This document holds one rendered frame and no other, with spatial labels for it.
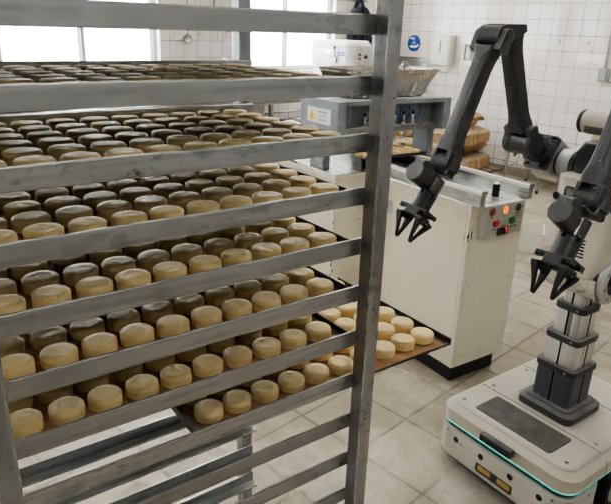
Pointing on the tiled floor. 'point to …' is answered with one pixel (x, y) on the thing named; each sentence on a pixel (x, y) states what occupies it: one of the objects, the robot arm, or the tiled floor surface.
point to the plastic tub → (531, 237)
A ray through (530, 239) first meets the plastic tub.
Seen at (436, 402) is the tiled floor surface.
